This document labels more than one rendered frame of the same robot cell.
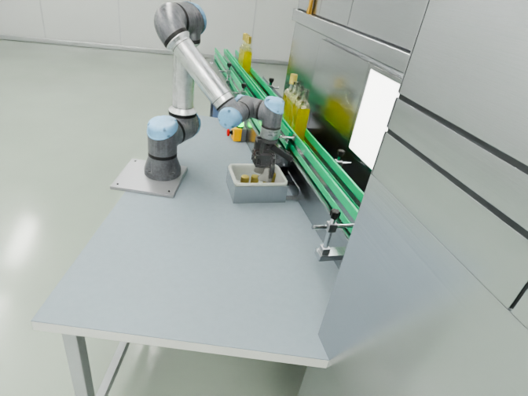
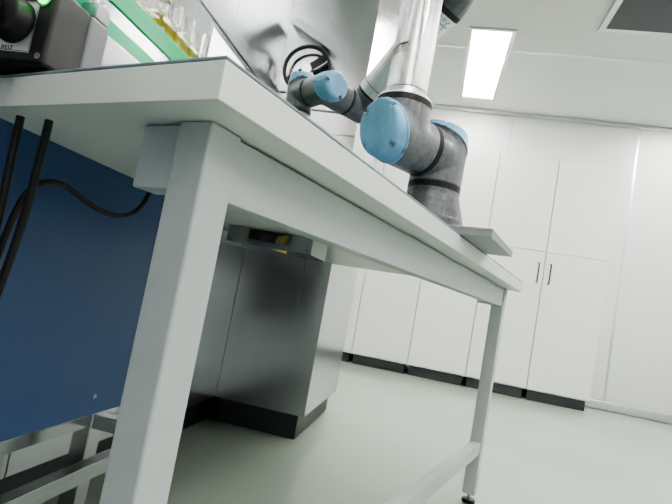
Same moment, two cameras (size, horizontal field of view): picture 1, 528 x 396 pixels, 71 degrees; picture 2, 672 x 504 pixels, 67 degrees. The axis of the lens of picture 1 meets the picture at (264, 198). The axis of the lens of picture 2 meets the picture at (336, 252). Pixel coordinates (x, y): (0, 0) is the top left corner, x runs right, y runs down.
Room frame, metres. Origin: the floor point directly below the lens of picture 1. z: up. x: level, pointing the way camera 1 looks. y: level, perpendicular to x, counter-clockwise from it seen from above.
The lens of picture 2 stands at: (2.42, 0.85, 0.59)
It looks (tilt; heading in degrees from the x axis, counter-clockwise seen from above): 5 degrees up; 211
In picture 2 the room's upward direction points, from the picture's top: 10 degrees clockwise
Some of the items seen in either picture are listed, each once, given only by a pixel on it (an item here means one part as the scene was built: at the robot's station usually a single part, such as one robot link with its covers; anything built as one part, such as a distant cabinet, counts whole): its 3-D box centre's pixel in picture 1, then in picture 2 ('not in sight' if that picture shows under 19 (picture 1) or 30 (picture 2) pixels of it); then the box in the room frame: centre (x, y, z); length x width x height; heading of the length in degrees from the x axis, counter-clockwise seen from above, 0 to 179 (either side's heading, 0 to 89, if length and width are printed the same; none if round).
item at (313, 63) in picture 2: not in sight; (308, 70); (0.78, -0.42, 1.49); 0.21 x 0.05 x 0.21; 110
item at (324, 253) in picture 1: (334, 241); not in sight; (0.89, -0.23, 0.90); 0.17 x 0.05 x 0.23; 110
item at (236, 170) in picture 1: (256, 181); not in sight; (1.35, 0.04, 0.80); 0.22 x 0.17 x 0.09; 110
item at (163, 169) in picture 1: (163, 161); (430, 207); (1.37, 0.44, 0.82); 0.15 x 0.15 x 0.10
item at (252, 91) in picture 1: (246, 84); not in sight; (2.37, 0.23, 0.92); 1.75 x 0.01 x 0.08; 20
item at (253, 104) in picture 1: (247, 108); (328, 91); (1.37, 0.12, 1.10); 0.11 x 0.11 x 0.08; 71
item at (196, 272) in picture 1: (313, 200); (201, 218); (1.39, -0.22, 0.73); 1.58 x 1.52 x 0.04; 2
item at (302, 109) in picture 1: (298, 123); not in sight; (1.62, -0.10, 0.99); 0.06 x 0.06 x 0.21; 19
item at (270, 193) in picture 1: (262, 184); not in sight; (1.36, 0.02, 0.79); 0.27 x 0.17 x 0.08; 110
